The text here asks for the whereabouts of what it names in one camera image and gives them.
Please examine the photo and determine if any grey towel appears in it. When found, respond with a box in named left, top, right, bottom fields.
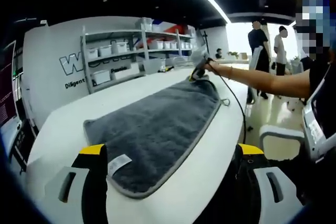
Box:
left=83, top=77, right=231, bottom=200

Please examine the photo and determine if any person's right hand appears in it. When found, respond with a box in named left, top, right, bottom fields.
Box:
left=205, top=60, right=220, bottom=73

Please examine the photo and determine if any black stand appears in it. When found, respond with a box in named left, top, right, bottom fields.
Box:
left=202, top=30, right=211, bottom=51

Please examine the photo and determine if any white desk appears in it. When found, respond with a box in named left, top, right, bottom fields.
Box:
left=217, top=58, right=250, bottom=65

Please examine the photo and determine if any grey metal shelf unit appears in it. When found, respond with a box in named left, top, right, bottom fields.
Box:
left=140, top=16, right=196, bottom=63
left=80, top=26, right=148, bottom=95

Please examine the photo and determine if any white storage shelf with bins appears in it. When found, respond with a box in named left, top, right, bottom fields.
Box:
left=86, top=16, right=194, bottom=84

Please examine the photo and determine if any white chest-worn device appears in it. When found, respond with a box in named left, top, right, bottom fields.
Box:
left=301, top=63, right=336, bottom=163

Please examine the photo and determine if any person's shirt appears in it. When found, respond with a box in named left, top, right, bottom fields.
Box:
left=308, top=50, right=336, bottom=141

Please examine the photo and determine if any dark standing display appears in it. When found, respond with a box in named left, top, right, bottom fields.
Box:
left=0, top=40, right=17, bottom=127

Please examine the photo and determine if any black cable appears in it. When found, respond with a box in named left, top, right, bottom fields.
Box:
left=208, top=62, right=249, bottom=145

